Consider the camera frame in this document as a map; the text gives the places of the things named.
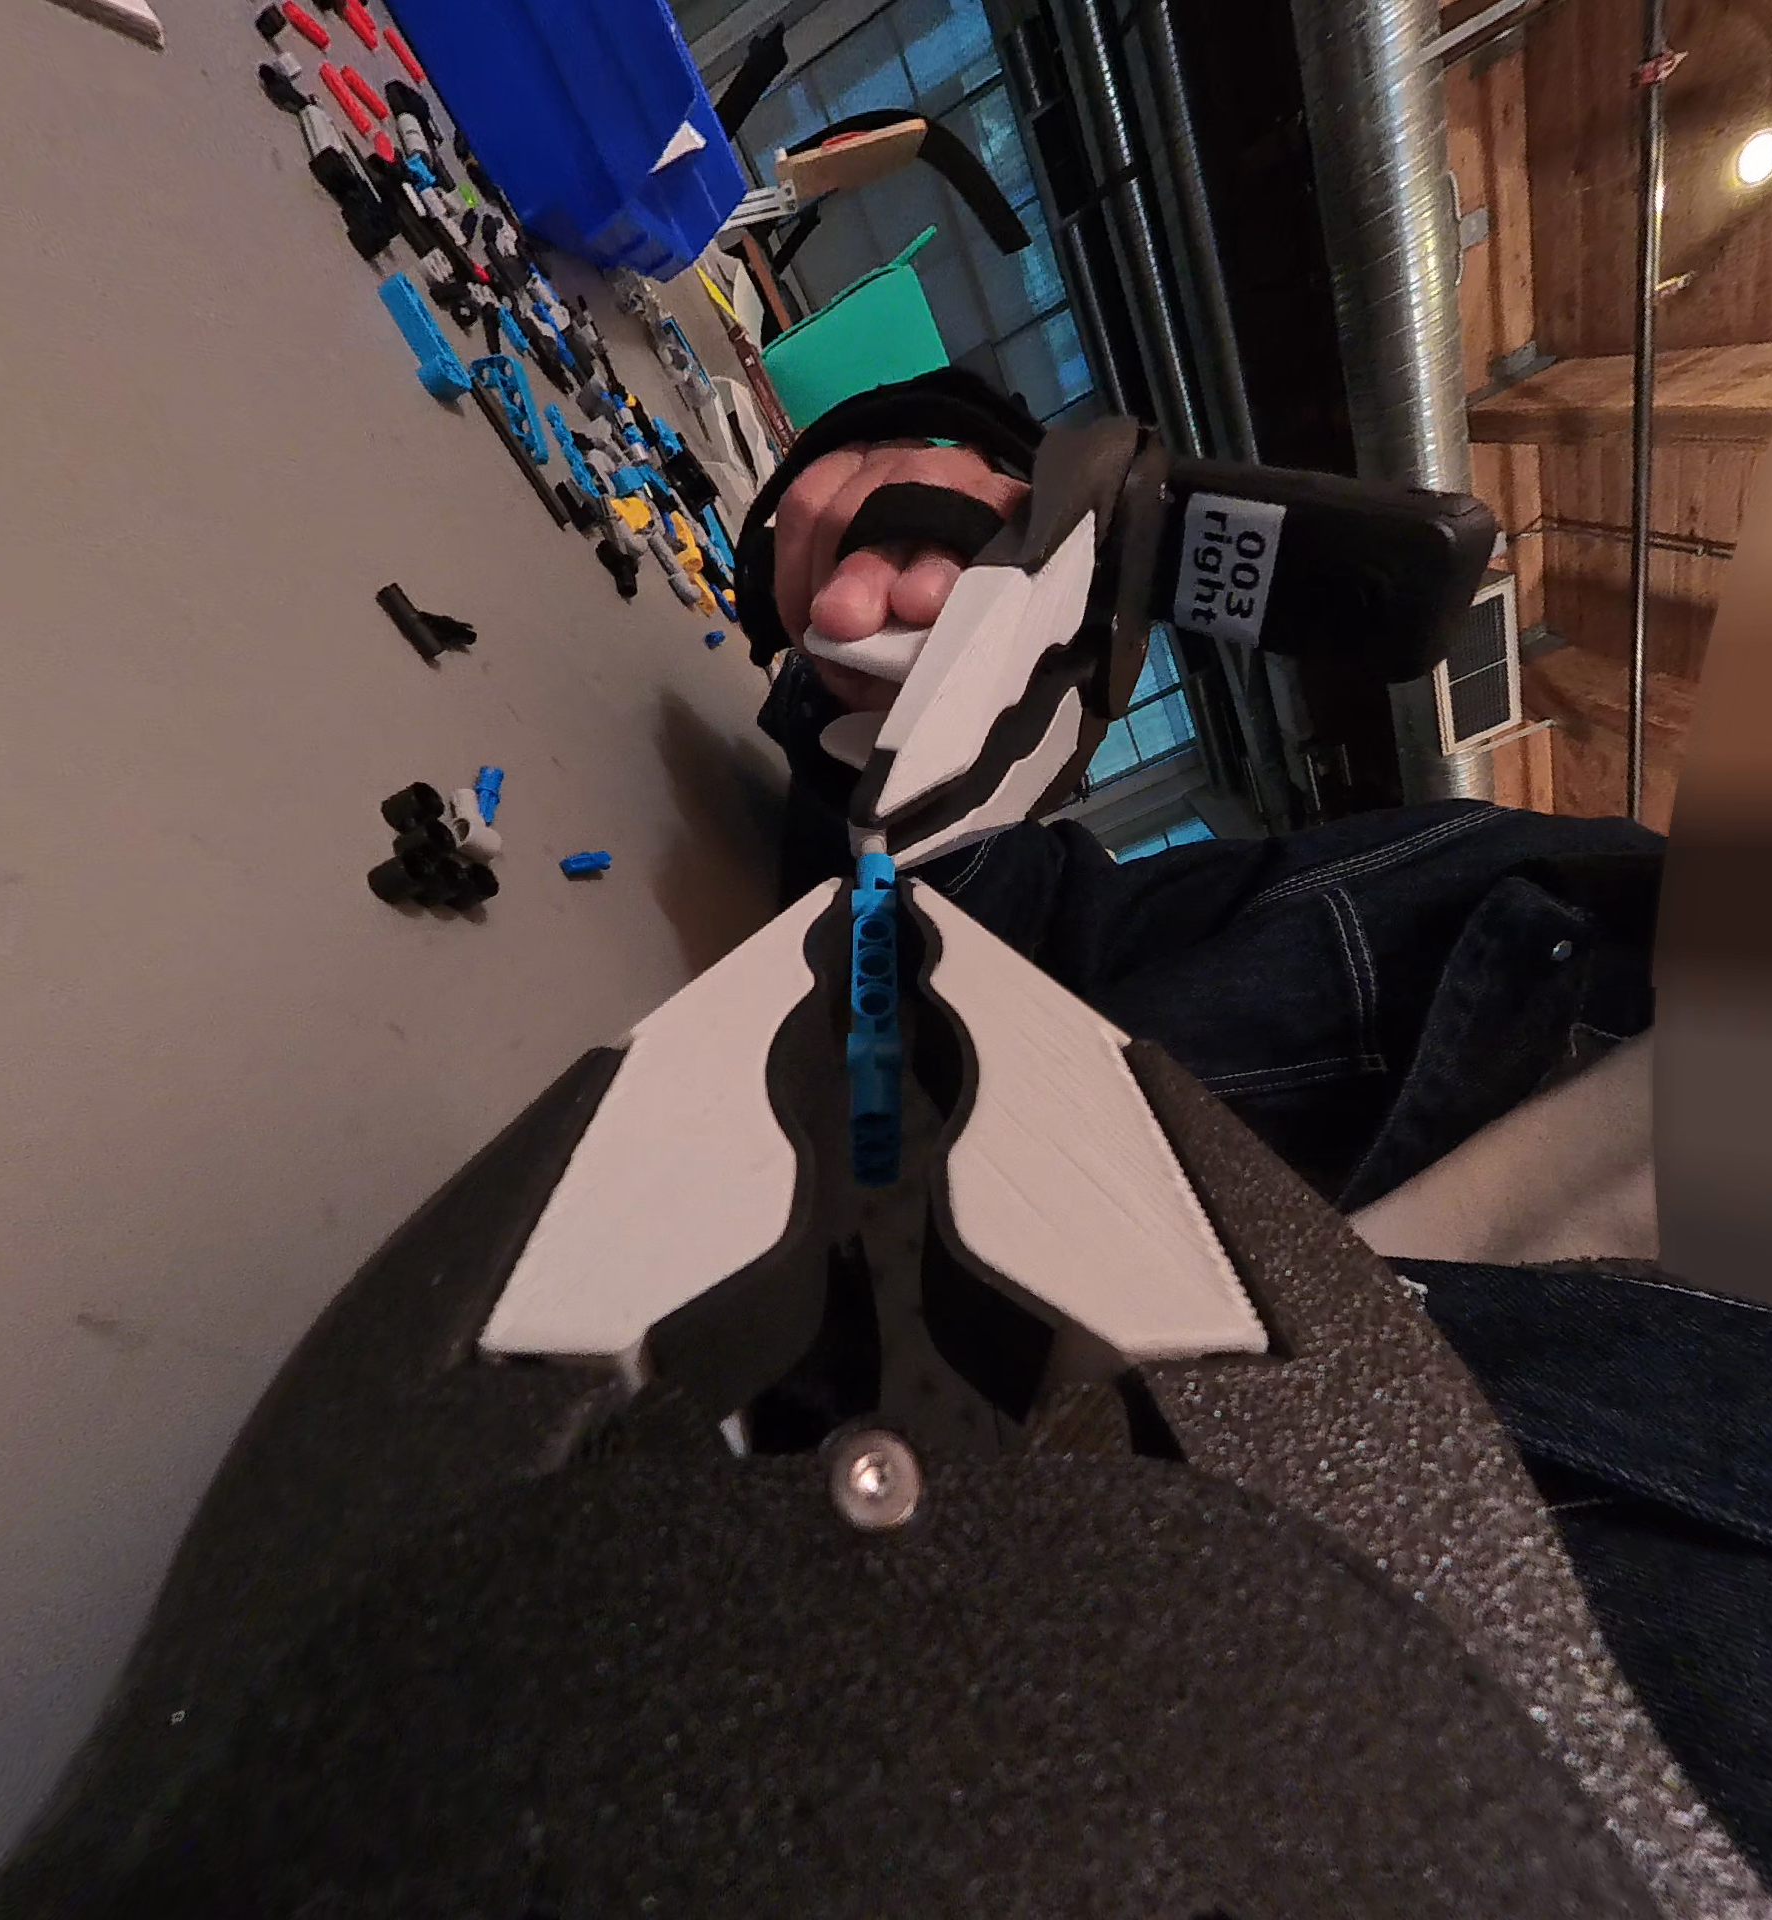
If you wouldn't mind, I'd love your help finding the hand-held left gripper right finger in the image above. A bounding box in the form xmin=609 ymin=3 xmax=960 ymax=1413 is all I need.
xmin=892 ymin=877 xmax=1270 ymax=1418

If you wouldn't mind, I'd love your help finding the white wall vent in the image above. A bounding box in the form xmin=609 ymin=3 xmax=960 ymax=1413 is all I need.
xmin=1428 ymin=566 xmax=1526 ymax=755

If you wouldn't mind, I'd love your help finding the blue plastic bin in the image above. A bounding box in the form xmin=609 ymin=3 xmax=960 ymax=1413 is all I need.
xmin=384 ymin=0 xmax=749 ymax=288

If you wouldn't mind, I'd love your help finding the green felt bag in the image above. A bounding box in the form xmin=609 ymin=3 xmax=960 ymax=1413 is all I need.
xmin=757 ymin=224 xmax=952 ymax=437

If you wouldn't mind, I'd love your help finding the blue beam brick assembly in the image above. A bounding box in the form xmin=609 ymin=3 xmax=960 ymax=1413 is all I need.
xmin=846 ymin=852 xmax=911 ymax=1188

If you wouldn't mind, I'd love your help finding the silver ventilation duct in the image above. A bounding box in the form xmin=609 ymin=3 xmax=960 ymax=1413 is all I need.
xmin=1288 ymin=0 xmax=1500 ymax=812

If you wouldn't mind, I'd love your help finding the pile of small brick parts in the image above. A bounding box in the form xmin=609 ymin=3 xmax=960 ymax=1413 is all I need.
xmin=246 ymin=0 xmax=768 ymax=615

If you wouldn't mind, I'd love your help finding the person's right hand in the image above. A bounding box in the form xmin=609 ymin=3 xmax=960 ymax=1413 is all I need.
xmin=770 ymin=435 xmax=1031 ymax=707

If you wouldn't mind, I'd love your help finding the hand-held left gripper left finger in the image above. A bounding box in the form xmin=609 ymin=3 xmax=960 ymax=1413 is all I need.
xmin=478 ymin=880 xmax=865 ymax=1426

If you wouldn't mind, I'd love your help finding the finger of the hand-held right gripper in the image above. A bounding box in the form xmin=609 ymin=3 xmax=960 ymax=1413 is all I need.
xmin=856 ymin=515 xmax=1104 ymax=826
xmin=886 ymin=681 xmax=1113 ymax=870

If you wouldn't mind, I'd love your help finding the person's white shirt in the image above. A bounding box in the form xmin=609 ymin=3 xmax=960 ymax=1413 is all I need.
xmin=1344 ymin=1035 xmax=1668 ymax=1265

